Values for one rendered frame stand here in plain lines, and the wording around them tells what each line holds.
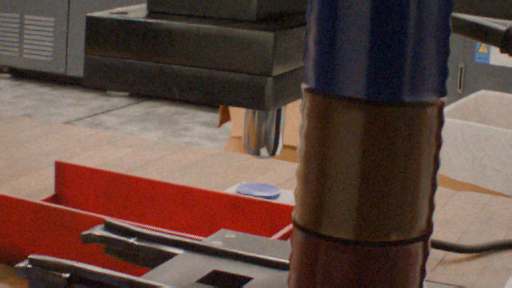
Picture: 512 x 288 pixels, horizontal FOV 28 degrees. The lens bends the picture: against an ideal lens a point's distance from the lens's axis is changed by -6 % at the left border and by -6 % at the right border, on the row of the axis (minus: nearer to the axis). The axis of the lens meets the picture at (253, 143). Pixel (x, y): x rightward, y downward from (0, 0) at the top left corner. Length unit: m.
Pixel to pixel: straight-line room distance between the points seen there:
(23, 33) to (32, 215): 5.65
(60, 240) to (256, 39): 0.39
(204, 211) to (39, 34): 5.52
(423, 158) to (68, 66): 6.02
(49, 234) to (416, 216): 0.59
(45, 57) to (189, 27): 5.89
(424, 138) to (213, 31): 0.23
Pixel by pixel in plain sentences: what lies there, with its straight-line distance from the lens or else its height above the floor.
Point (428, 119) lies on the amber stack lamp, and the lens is 0.26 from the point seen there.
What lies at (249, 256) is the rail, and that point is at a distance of 0.64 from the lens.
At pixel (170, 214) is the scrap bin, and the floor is 0.93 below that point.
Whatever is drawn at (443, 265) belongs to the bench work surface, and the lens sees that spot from 0.92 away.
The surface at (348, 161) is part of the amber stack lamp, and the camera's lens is 0.26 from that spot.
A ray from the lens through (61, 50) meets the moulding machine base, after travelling 6.29.
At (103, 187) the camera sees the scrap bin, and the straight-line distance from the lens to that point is 0.93.
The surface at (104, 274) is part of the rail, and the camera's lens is 0.60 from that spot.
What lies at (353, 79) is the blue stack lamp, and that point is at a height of 1.16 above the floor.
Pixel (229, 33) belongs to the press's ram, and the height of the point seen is 1.14.
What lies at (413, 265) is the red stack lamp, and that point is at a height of 1.11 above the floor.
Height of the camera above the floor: 1.20
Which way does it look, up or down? 14 degrees down
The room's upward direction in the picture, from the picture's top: 3 degrees clockwise
